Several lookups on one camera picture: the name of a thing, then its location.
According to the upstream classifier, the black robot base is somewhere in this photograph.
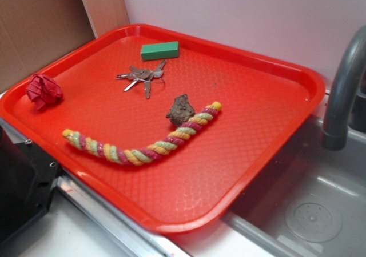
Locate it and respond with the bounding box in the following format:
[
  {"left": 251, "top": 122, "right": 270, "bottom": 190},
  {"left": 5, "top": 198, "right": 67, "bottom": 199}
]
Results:
[{"left": 1, "top": 129, "right": 60, "bottom": 245}]

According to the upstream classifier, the crumpled red paper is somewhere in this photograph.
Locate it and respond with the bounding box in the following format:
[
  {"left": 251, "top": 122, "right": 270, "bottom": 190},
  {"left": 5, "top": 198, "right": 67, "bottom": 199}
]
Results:
[{"left": 26, "top": 73, "right": 63, "bottom": 110}]

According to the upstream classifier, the brown rock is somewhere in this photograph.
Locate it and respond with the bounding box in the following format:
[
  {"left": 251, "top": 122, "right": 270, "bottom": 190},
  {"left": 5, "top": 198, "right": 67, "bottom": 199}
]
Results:
[{"left": 165, "top": 94, "right": 195, "bottom": 127}]

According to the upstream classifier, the red plastic tray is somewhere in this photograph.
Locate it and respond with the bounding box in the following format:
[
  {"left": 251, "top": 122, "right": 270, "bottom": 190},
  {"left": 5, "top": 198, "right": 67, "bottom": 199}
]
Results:
[{"left": 1, "top": 25, "right": 325, "bottom": 234}]

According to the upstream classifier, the bunch of silver keys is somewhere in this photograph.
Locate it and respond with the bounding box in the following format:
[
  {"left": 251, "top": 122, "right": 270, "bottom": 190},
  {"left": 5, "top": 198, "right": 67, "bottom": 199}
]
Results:
[{"left": 115, "top": 60, "right": 166, "bottom": 99}]

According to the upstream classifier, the green rectangular block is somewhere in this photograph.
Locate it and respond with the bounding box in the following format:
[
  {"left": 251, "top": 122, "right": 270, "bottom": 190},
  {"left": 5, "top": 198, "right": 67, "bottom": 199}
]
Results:
[{"left": 140, "top": 41, "right": 180, "bottom": 61}]

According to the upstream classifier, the grey toy faucet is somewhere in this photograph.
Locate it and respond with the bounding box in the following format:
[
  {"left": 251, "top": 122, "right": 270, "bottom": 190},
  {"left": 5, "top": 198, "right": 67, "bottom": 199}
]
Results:
[{"left": 321, "top": 26, "right": 365, "bottom": 151}]

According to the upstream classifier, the grey plastic sink basin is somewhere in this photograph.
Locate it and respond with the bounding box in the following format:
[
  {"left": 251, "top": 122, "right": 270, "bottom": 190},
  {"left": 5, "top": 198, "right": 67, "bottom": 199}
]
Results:
[{"left": 222, "top": 116, "right": 365, "bottom": 256}]

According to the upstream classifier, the brown cardboard panel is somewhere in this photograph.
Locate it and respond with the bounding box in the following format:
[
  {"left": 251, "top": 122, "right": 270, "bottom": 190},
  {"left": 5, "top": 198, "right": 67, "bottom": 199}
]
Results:
[{"left": 1, "top": 0, "right": 129, "bottom": 92}]

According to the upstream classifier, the multicolour twisted rope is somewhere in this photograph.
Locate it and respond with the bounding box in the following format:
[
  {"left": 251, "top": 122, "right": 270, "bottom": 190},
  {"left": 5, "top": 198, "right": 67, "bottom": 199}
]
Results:
[{"left": 62, "top": 101, "right": 222, "bottom": 167}]

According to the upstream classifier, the silver metal rail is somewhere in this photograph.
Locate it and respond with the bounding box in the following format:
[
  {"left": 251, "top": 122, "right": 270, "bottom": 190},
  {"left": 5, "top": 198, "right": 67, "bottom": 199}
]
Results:
[{"left": 1, "top": 120, "right": 188, "bottom": 256}]

